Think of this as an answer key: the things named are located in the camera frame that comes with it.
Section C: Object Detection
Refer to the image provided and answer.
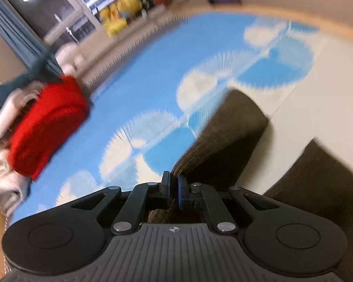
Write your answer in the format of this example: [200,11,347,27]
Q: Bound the yellow bear plush toy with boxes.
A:
[118,0,144,16]

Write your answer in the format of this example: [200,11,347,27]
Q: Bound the small white plush toy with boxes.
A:
[56,43,88,74]

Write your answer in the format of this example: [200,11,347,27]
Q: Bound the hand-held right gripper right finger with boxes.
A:
[176,176,283,236]

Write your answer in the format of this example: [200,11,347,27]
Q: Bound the window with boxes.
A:
[2,0,106,40]

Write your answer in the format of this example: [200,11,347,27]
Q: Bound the red folded blanket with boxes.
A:
[9,75,91,182]

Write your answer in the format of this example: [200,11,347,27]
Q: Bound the blue curtain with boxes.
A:
[0,0,63,77]

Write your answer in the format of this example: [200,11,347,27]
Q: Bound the white speckled folded quilt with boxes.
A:
[0,148,32,216]

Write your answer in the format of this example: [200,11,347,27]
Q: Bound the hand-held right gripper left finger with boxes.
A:
[69,171,171,236]

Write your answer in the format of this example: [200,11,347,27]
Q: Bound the blue white printed bed sheet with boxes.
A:
[6,11,353,230]

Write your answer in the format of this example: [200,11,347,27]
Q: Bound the teal shark plush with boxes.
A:
[0,50,62,118]

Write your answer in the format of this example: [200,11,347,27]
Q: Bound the brown corduroy pants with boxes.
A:
[147,90,353,282]

